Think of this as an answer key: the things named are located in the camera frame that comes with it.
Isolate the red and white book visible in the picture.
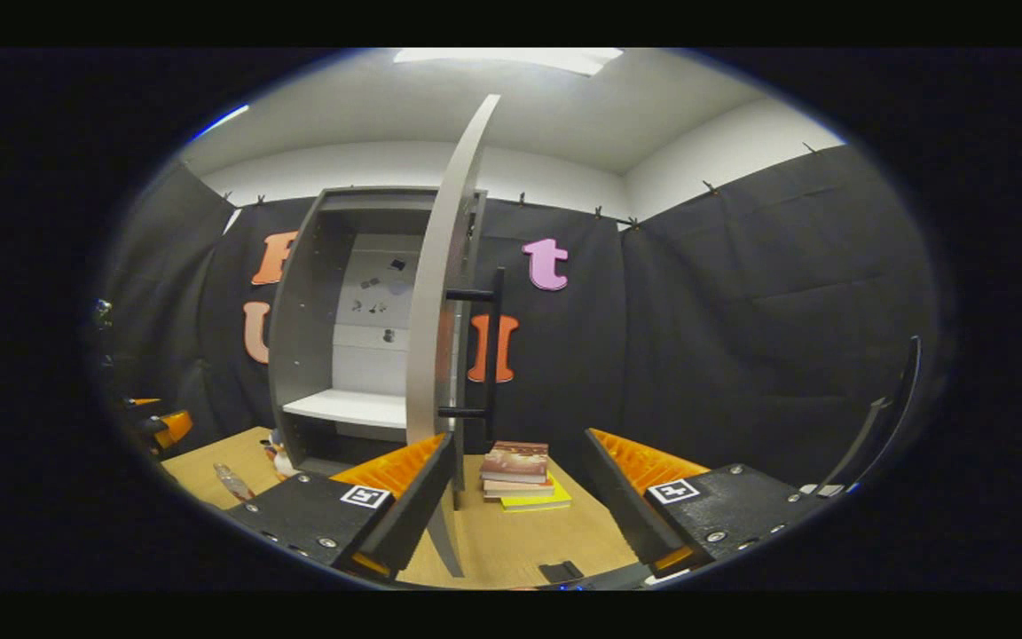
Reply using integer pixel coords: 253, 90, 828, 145
482, 477, 557, 501

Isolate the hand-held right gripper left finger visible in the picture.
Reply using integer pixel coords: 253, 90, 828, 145
225, 432, 459, 582

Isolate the white cabinet door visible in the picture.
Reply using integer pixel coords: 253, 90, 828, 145
405, 93, 503, 580

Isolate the black curved bar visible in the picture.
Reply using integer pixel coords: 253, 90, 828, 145
799, 335, 923, 498

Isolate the yellow book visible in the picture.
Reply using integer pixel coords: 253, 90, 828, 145
499, 479, 573, 514

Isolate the clear bottle with red label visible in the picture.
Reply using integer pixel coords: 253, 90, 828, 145
214, 462, 256, 504

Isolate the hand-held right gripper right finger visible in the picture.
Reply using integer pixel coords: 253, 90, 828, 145
584, 428, 827, 578

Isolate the black cabinet door handle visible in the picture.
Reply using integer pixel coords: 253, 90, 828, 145
437, 268, 507, 442

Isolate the long ceiling light strip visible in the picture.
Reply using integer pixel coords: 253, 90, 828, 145
190, 104, 251, 143

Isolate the grey cabinet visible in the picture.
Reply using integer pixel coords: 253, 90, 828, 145
267, 185, 490, 476

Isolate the wide ceiling light panel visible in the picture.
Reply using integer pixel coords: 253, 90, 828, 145
393, 48, 625, 77

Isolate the penguin plush toy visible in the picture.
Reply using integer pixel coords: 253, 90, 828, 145
263, 429, 296, 481

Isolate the brown cover book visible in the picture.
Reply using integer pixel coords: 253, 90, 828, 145
479, 441, 551, 484

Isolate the black backdrop cloth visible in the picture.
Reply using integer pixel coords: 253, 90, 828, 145
98, 142, 942, 498

